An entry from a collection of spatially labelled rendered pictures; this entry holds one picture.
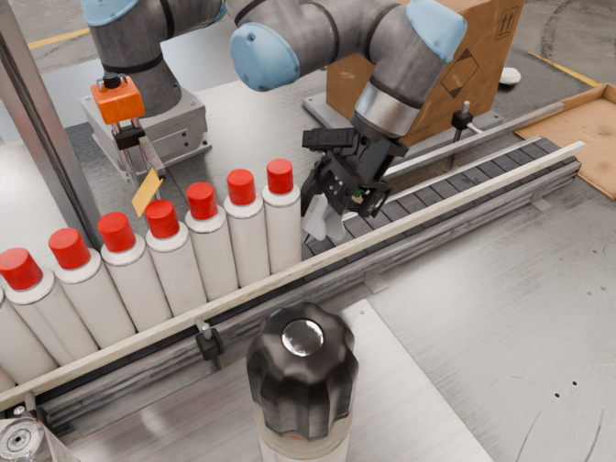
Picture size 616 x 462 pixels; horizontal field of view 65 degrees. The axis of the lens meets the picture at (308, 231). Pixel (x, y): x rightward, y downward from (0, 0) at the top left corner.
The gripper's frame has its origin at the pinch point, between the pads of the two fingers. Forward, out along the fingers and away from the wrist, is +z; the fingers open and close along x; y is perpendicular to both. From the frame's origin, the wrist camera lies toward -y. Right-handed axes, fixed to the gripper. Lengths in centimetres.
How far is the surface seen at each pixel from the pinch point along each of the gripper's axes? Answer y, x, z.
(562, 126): -8, 67, -27
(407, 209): -0.5, 20.9, -5.7
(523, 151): -2, 47, -21
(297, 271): 4.5, -2.1, 3.8
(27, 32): -337, 20, 96
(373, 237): 4.5, 9.6, -3.0
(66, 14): -355, 45, 82
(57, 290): 1.7, -33.0, 8.2
